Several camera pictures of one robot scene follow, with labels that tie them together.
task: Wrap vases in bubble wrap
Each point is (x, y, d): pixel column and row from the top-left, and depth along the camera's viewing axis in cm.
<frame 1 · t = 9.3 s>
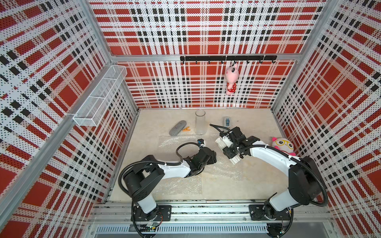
left hand: (213, 154, 89), fingers open
right hand: (231, 149, 88), fingers open
clear glass vase: (200, 122, 100), point 12 cm above the table
grey oval case: (177, 128, 108), point 4 cm above the table
orange small scissors: (187, 129, 110), on the table
left bubble wrap sheet: (168, 146, 101), on the table
right bubble wrap sheet: (222, 170, 90), on the table

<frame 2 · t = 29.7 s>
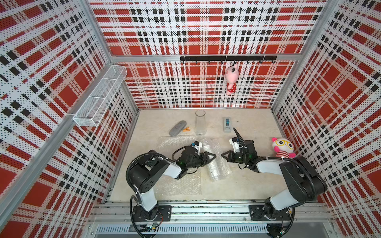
left hand: (215, 157, 87), fingers open
right hand: (223, 155, 90), fingers closed
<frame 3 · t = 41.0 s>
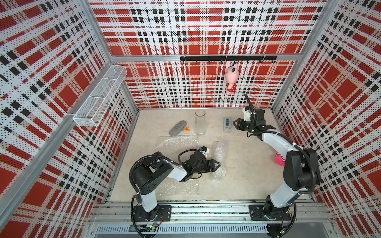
left hand: (219, 165, 87), fingers open
right hand: (237, 122, 92), fingers open
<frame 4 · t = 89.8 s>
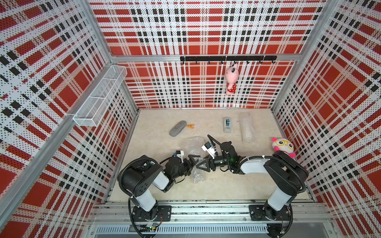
left hand: (201, 160, 87), fingers open
right hand: (200, 165, 81), fingers open
orange small scissors: (191, 125, 113), on the table
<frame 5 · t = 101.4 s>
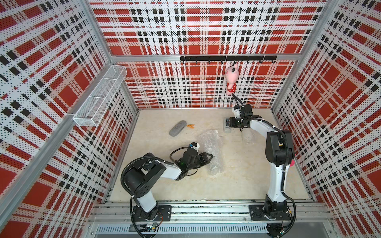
left hand: (213, 157, 89), fingers open
right hand: (230, 122, 102), fingers open
